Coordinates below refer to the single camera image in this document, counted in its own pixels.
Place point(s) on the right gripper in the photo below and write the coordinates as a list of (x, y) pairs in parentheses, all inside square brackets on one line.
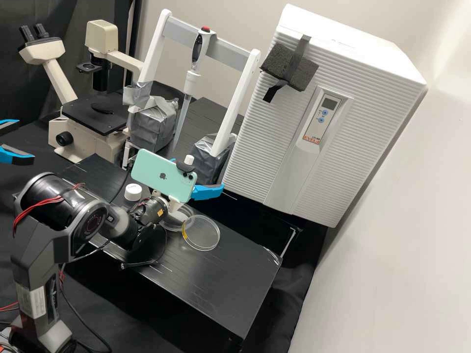
[(176, 208)]

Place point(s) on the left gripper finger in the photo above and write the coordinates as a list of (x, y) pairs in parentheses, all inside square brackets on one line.
[(16, 156), (7, 123)]

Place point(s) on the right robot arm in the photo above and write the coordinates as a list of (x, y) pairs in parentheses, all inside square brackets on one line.
[(51, 206)]

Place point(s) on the white-capped bottle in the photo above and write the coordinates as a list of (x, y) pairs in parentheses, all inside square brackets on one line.
[(133, 192)]

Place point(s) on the grey taped block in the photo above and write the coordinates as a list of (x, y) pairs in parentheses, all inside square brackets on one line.
[(152, 123), (208, 158)]

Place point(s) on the petri dish lid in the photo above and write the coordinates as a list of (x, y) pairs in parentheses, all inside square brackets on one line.
[(201, 232)]

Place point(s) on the petri dish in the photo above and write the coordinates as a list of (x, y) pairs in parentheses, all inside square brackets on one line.
[(173, 222)]

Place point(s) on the cream microscope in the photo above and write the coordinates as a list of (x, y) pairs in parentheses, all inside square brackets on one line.
[(79, 125)]

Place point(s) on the white pipette stand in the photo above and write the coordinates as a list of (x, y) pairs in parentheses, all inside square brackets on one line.
[(228, 121)]

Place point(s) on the incubator door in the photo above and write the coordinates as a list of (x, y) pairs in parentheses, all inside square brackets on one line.
[(331, 161)]

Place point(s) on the pipette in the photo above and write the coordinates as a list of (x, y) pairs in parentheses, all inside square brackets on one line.
[(194, 62)]

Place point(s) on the white incubator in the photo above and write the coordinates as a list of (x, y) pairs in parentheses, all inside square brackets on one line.
[(346, 40)]

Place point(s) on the right wrist camera phone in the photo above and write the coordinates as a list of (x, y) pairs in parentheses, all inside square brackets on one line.
[(162, 173)]

